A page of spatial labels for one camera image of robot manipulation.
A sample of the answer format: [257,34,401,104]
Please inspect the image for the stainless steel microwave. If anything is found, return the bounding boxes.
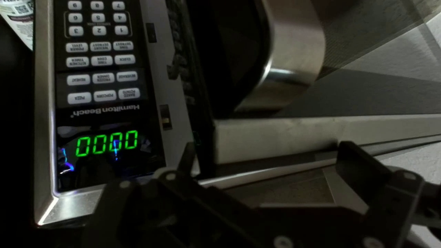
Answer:
[33,0,441,227]

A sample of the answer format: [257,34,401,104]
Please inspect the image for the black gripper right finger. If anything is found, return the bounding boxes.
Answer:
[336,140,405,213]

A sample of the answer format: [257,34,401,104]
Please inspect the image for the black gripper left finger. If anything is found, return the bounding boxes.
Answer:
[178,142,195,176]

